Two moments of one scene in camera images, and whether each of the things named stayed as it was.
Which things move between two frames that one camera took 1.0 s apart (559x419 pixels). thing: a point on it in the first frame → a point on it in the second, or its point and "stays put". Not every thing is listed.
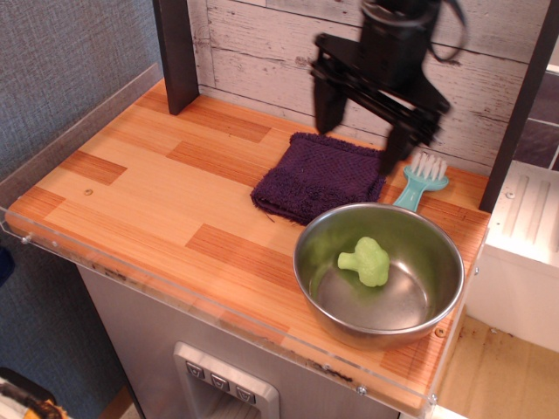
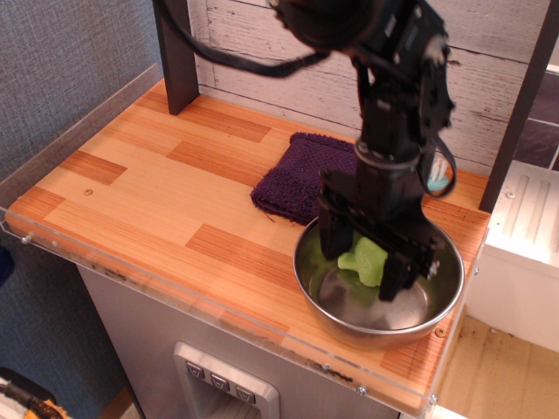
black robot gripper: [385, 72] → [386, 196]
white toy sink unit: [515, 278] stays put
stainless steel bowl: [422, 288] stays put
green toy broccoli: [370, 261] stays put
